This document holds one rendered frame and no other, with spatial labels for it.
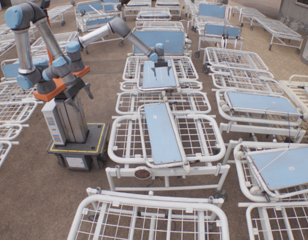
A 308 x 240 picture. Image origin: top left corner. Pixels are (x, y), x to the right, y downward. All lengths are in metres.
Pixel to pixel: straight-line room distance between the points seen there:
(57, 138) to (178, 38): 2.06
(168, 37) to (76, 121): 1.81
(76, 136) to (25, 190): 0.77
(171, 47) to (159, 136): 1.76
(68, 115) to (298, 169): 1.84
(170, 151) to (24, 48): 1.17
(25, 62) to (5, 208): 1.40
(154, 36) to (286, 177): 2.38
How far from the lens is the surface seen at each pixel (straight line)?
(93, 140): 2.04
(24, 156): 2.61
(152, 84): 2.22
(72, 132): 1.99
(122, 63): 4.19
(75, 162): 2.07
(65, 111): 1.85
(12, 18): 1.33
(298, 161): 1.76
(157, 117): 1.81
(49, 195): 2.13
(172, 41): 3.10
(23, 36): 1.37
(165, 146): 1.56
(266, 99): 2.33
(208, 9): 6.30
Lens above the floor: 1.64
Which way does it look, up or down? 39 degrees down
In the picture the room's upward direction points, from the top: straight up
